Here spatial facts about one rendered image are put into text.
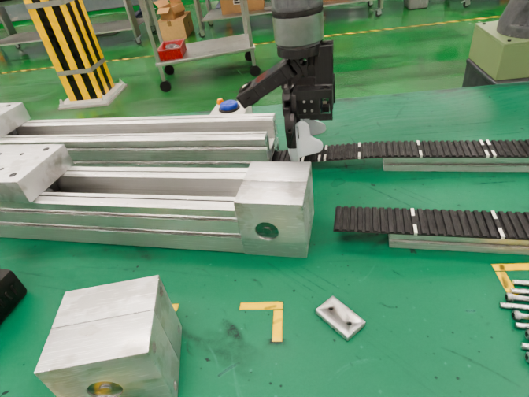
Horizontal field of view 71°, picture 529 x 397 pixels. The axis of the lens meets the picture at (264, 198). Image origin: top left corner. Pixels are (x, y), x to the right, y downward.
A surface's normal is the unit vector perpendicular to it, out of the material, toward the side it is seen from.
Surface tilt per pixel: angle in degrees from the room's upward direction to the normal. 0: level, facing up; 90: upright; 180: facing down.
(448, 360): 0
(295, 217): 90
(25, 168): 0
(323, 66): 90
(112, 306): 0
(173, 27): 89
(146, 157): 90
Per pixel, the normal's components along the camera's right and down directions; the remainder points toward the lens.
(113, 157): -0.21, 0.61
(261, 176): -0.13, -0.79
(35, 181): 0.97, 0.03
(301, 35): 0.06, 0.60
